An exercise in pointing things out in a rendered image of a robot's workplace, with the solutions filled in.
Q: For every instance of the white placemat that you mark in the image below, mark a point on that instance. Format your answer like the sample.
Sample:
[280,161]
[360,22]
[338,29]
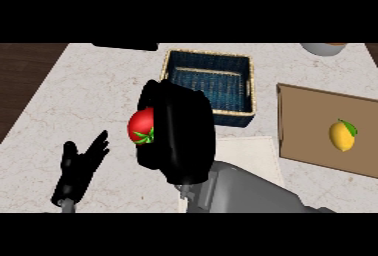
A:
[251,156]

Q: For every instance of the grey bowl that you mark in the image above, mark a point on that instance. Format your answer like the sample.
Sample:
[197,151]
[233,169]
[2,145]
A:
[321,48]

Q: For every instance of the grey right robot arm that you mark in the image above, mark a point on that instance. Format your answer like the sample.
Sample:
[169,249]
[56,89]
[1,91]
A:
[245,193]

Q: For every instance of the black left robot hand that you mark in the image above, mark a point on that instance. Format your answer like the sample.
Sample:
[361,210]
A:
[78,166]

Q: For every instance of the yellow lemon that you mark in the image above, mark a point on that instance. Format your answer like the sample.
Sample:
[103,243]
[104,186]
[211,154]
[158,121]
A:
[342,135]

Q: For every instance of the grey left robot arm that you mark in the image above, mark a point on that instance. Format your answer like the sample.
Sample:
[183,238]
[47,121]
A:
[67,206]

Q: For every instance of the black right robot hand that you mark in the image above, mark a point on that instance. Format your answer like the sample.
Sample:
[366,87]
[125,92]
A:
[181,133]

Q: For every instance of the red tomato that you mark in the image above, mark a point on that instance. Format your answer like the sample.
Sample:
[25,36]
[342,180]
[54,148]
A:
[140,126]

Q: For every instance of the blue wicker basket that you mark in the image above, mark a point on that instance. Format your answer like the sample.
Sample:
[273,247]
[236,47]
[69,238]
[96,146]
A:
[208,87]

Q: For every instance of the brown cutting board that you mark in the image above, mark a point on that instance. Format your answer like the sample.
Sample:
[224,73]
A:
[326,130]

